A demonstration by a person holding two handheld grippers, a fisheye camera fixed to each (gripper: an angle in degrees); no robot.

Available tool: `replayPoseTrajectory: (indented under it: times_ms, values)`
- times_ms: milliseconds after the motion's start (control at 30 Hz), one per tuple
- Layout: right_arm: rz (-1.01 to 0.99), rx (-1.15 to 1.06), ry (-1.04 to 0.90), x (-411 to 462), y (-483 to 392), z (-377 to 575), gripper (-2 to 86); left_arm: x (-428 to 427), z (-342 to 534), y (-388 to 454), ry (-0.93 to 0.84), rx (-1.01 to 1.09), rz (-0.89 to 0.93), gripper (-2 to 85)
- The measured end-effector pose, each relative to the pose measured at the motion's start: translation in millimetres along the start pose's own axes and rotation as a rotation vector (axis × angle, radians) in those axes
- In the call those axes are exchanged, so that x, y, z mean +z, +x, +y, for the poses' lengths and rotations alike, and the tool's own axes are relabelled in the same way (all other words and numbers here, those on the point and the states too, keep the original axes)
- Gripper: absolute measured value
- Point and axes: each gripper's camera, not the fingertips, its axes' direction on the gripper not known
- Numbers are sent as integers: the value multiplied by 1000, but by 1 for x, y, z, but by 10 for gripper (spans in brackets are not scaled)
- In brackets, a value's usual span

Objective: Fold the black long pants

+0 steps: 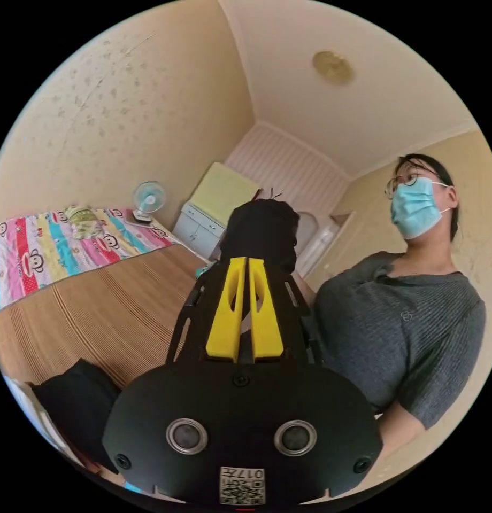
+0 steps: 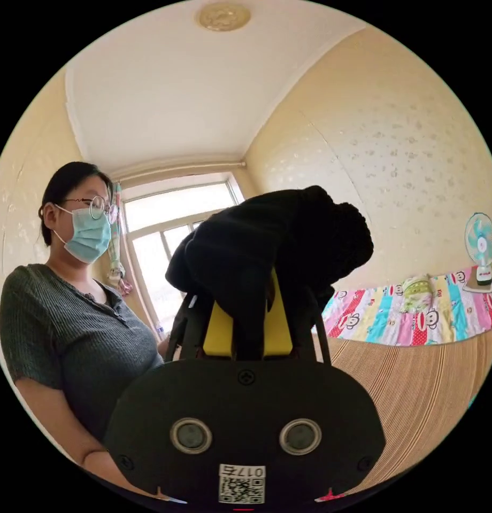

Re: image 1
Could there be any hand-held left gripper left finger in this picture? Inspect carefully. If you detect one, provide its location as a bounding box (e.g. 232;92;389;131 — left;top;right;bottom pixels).
205;256;247;364

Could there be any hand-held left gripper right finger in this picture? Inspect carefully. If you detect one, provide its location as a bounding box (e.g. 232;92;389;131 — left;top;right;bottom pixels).
248;258;285;360

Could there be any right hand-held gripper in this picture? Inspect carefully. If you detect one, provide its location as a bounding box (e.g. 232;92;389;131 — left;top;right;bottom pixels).
220;198;300;276

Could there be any person's left forearm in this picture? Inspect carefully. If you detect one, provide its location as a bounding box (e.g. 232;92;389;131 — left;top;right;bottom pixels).
379;400;427;462

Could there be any person's right forearm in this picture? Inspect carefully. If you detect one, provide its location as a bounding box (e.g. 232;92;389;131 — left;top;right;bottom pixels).
296;274;317;310

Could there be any white cupboard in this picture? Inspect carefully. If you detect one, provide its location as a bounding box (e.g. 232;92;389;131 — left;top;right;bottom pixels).
173;161;264;261

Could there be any bed with woven mat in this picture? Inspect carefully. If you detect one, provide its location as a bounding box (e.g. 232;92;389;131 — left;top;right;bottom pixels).
0;206;216;392

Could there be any small white table fan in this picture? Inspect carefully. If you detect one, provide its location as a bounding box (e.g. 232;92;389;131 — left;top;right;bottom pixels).
124;181;167;226

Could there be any person's body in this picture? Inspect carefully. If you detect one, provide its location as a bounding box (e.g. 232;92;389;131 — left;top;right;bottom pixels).
313;153;487;432

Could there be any green patterned pillow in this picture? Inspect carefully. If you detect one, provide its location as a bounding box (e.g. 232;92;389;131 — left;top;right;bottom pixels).
64;205;107;241

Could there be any pile of clothes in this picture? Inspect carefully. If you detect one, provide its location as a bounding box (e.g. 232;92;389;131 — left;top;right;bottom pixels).
29;357;125;476

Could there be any round ceiling lamp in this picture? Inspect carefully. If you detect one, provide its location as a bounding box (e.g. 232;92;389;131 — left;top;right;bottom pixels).
312;50;356;86

